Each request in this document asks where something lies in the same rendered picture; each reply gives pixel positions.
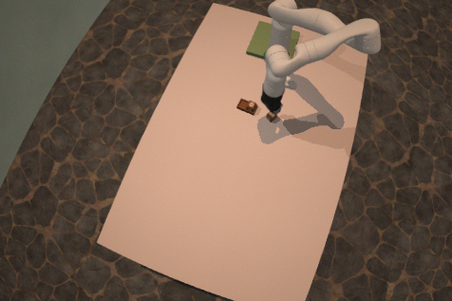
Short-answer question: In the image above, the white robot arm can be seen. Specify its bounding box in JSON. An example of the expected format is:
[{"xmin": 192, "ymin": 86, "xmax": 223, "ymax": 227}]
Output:
[{"xmin": 265, "ymin": 0, "xmax": 381, "ymax": 89}]

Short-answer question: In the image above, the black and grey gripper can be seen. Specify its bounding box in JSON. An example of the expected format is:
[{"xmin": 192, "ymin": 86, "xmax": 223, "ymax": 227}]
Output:
[{"xmin": 261, "ymin": 76, "xmax": 297, "ymax": 114}]

